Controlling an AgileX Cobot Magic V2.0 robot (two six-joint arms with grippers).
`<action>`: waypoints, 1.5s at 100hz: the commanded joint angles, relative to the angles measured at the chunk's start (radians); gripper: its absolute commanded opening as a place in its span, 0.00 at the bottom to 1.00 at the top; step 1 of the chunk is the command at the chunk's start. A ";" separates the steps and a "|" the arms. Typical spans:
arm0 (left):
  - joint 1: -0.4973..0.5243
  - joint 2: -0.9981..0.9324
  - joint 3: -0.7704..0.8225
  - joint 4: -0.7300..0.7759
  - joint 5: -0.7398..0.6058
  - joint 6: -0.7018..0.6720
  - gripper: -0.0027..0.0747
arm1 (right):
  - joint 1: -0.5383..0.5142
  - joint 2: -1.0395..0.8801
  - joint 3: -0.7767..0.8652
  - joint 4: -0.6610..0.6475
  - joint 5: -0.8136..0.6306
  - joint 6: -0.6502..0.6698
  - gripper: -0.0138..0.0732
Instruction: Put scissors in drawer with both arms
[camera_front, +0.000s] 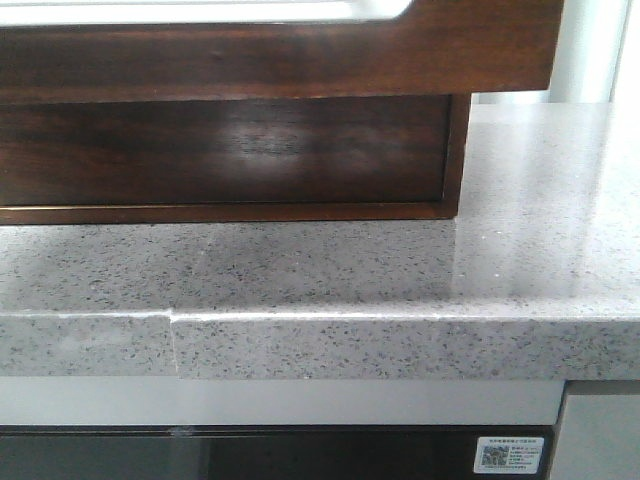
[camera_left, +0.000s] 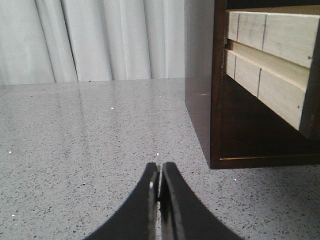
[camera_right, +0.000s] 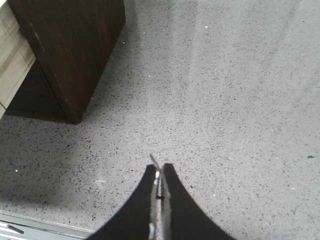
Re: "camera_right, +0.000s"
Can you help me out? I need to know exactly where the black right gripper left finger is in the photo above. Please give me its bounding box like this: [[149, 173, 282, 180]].
[[88, 154, 160, 240]]

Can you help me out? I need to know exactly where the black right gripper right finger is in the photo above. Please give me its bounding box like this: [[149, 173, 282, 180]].
[[161, 163, 233, 240]]

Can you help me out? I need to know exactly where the dark wooden drawer cabinet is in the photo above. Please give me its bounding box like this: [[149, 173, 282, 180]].
[[5, 0, 126, 124]]

